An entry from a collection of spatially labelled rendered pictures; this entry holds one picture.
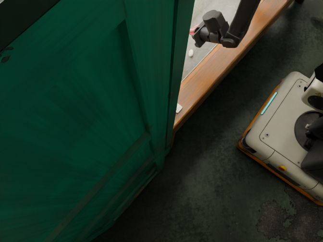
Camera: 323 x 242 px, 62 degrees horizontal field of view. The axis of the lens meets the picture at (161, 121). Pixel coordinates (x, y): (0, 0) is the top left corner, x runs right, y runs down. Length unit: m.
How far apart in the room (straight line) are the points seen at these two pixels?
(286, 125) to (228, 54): 0.70
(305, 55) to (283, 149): 0.91
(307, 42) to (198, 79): 1.41
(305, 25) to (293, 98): 0.84
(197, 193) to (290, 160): 0.62
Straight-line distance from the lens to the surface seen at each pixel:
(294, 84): 1.94
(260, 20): 1.45
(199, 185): 1.90
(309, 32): 2.54
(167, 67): 0.37
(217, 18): 1.03
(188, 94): 1.20
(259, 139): 1.74
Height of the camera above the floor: 1.88
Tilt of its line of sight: 75 degrees down
